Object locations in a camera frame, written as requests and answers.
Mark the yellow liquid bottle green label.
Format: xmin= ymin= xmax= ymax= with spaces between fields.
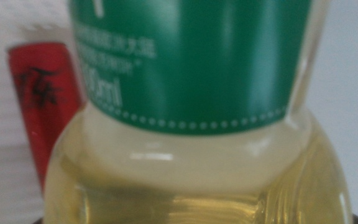
xmin=42 ymin=0 xmax=354 ymax=224

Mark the red soda can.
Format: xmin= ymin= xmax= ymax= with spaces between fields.
xmin=6 ymin=41 xmax=86 ymax=194

